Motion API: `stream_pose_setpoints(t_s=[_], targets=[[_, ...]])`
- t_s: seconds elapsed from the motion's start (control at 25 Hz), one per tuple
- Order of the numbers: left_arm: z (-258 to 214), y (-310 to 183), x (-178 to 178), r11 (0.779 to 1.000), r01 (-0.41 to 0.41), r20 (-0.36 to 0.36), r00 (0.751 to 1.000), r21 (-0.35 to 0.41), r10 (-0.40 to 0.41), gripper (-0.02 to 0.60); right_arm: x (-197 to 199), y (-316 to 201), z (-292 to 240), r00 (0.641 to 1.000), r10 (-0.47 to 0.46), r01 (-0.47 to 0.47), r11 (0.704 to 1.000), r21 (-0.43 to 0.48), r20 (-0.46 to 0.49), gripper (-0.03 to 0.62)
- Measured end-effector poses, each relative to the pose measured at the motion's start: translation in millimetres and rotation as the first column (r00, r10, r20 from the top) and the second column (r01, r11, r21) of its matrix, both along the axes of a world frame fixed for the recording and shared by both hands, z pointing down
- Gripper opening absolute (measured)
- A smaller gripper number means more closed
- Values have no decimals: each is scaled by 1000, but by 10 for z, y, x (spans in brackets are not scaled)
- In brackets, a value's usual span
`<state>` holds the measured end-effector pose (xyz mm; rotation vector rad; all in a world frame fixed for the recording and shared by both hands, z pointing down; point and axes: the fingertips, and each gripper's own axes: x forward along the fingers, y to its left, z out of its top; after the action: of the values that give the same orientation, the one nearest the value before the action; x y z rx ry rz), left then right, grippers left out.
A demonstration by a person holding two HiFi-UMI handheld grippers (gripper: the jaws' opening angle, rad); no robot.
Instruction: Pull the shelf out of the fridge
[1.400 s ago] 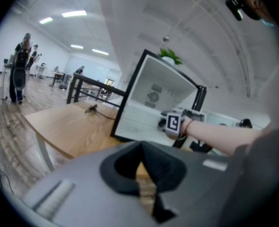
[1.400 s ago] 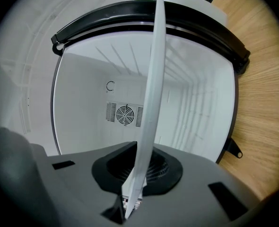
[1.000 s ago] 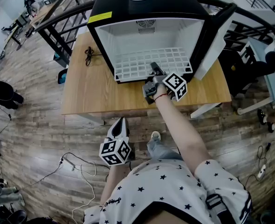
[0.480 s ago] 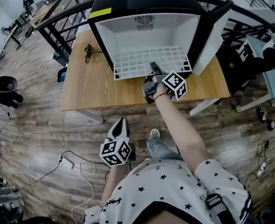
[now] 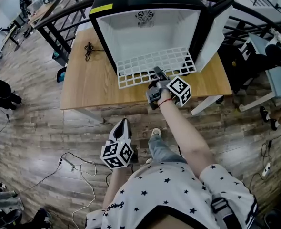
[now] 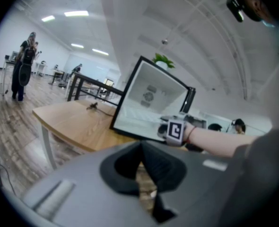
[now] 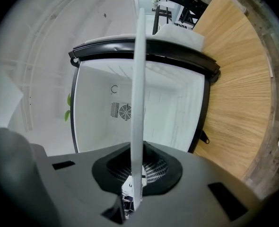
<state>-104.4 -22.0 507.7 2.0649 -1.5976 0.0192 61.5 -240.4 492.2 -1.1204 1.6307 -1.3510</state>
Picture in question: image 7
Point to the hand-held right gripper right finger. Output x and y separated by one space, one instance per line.
196 197

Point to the round fan grille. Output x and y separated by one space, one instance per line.
125 112

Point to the black fridge door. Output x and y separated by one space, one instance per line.
177 53

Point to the black metal frame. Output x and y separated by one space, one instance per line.
156 20

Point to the black fridge with white interior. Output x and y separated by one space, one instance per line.
94 129

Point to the green plant leaves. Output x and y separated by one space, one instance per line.
67 113

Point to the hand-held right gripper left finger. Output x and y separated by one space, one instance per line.
82 185

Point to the white fridge shelf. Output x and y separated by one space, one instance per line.
138 79

